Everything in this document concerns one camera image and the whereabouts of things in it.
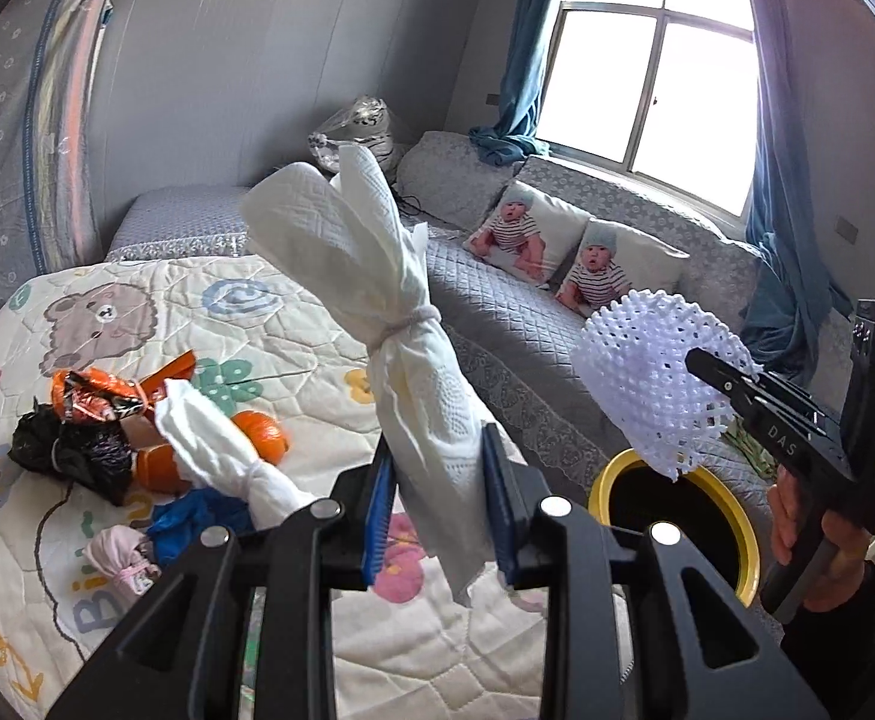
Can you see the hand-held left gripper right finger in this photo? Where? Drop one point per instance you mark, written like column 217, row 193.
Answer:
column 499, row 499

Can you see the person's right hand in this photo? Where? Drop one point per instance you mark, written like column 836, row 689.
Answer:
column 782, row 517

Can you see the blue cloth bundle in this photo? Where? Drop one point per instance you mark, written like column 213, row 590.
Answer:
column 190, row 525

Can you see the short blue curtain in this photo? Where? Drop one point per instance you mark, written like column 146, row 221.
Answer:
column 527, row 52

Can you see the wrapped upright mattress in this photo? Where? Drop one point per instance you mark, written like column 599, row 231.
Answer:
column 17, row 150

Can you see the orange snack wrapper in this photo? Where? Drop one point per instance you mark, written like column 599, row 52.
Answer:
column 92, row 390

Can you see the grey quilted sofa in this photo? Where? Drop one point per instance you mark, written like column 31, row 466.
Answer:
column 512, row 315

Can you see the white paper towel bundle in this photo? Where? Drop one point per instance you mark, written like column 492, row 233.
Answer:
column 407, row 360

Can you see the person's right forearm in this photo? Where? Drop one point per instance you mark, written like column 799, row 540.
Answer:
column 842, row 652

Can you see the long blue curtain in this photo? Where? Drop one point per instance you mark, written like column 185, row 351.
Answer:
column 789, row 202

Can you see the white foam fruit net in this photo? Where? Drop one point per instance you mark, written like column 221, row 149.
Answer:
column 632, row 367

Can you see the pink cloth bundle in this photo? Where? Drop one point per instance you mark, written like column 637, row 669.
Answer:
column 118, row 559

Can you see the baby print pillow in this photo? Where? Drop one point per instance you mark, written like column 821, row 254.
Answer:
column 520, row 232
column 609, row 270

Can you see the cartoon printed quilted blanket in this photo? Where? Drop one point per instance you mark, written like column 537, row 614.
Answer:
column 295, row 360

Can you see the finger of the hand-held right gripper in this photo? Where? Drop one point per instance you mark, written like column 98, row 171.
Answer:
column 722, row 371
column 771, row 416

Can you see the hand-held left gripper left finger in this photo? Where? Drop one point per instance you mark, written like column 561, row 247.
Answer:
column 381, row 511

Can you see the black plastic bag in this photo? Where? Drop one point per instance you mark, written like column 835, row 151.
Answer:
column 62, row 450

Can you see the crinkled clear plastic bag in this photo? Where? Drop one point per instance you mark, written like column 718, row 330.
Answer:
column 358, row 127

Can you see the large window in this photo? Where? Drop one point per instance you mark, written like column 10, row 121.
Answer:
column 669, row 90

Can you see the yellow-rimmed black trash bin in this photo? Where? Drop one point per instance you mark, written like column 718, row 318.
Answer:
column 608, row 474

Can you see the knotted white tissue bundle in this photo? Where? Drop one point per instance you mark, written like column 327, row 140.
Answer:
column 212, row 442

